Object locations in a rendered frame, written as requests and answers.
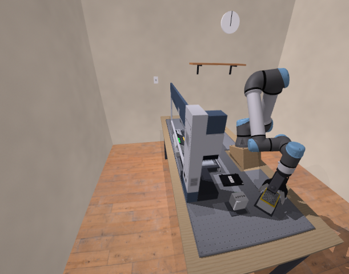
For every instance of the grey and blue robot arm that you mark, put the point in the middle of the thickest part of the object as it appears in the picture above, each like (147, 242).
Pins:
(251, 132)

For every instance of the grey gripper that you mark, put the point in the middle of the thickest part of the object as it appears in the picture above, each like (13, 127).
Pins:
(283, 189)

